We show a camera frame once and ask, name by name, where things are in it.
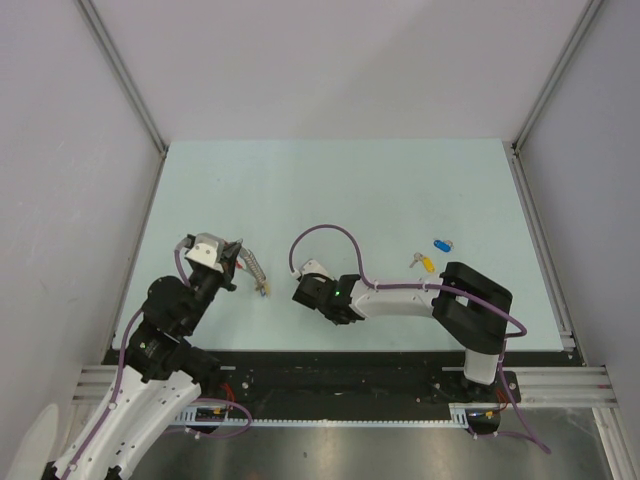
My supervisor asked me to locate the keyring with chain and tags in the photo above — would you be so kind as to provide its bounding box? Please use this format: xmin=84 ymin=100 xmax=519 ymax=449
xmin=236 ymin=245 xmax=271 ymax=297

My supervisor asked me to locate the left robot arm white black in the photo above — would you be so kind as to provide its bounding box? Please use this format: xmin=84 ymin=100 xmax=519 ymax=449
xmin=43 ymin=234 xmax=243 ymax=479

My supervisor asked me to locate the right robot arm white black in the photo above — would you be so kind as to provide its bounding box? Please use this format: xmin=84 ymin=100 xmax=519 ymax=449
xmin=292 ymin=260 xmax=513 ymax=401

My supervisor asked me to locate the yellow key tag with key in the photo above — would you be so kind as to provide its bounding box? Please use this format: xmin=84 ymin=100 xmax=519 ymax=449
xmin=409 ymin=252 xmax=436 ymax=274

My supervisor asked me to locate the blue key tag with key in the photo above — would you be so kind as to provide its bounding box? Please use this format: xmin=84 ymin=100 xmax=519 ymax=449
xmin=433 ymin=239 xmax=453 ymax=253

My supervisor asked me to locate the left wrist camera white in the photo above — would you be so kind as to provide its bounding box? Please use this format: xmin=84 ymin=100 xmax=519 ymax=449
xmin=174 ymin=233 xmax=226 ymax=272

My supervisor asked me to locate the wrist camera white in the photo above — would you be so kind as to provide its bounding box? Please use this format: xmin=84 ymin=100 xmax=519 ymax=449
xmin=291 ymin=259 xmax=330 ymax=279
xmin=174 ymin=233 xmax=226 ymax=272

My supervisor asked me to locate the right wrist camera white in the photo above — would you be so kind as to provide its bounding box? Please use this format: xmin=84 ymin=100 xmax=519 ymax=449
xmin=291 ymin=259 xmax=330 ymax=279

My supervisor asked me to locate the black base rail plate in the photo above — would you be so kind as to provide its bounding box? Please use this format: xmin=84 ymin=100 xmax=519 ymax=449
xmin=203 ymin=351 xmax=521 ymax=414

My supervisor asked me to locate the white slotted cable duct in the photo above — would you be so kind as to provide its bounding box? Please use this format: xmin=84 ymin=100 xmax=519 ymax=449
xmin=171 ymin=400 xmax=497 ymax=428

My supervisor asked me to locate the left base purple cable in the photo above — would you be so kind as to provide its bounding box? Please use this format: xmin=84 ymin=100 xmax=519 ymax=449
xmin=184 ymin=394 xmax=254 ymax=441

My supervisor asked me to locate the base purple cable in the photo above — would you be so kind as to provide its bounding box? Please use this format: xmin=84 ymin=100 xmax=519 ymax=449
xmin=184 ymin=394 xmax=254 ymax=441
xmin=469 ymin=359 xmax=554 ymax=456

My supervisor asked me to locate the left aluminium frame post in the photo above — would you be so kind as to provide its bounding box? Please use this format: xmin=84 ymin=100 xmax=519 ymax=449
xmin=74 ymin=0 xmax=168 ymax=158

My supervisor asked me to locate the aluminium frame post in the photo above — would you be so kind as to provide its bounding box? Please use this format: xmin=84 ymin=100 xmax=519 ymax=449
xmin=74 ymin=0 xmax=168 ymax=158
xmin=509 ymin=0 xmax=609 ymax=151

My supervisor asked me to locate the right aluminium frame post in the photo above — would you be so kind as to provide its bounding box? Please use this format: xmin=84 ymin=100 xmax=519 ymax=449
xmin=509 ymin=0 xmax=609 ymax=151

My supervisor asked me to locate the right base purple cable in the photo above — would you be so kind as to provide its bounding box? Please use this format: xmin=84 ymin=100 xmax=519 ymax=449
xmin=469 ymin=359 xmax=554 ymax=456

